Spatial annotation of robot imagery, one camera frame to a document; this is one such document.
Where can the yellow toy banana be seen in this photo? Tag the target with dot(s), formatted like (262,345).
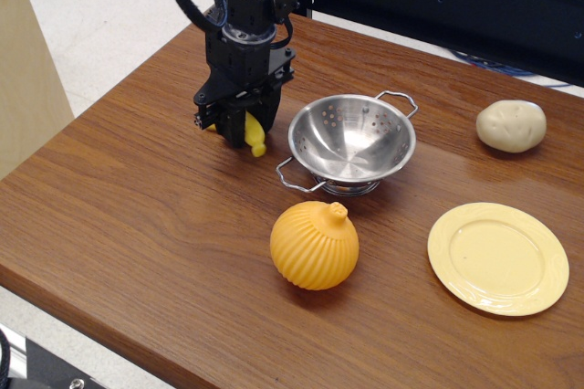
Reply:
(255,137)

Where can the steel colander with handles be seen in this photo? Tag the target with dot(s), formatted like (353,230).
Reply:
(350,142)

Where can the black metal frame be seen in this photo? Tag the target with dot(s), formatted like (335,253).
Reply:
(540,36)

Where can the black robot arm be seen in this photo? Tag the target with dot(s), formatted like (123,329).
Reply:
(250,16)

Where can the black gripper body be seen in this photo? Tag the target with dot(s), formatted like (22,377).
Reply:
(241,65)

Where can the orange ribbed toy onion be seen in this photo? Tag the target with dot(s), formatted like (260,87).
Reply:
(314,245)

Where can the yellow ceramic plate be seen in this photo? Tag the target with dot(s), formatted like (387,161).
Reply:
(498,259)

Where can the beige toy potato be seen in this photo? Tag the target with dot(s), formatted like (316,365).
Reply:
(511,125)

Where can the black base with screw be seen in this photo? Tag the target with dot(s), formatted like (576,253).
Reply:
(45,370)

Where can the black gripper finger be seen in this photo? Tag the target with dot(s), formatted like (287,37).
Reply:
(231,125)
(265,108)

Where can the light wooden panel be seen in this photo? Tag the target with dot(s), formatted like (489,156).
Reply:
(34,105)

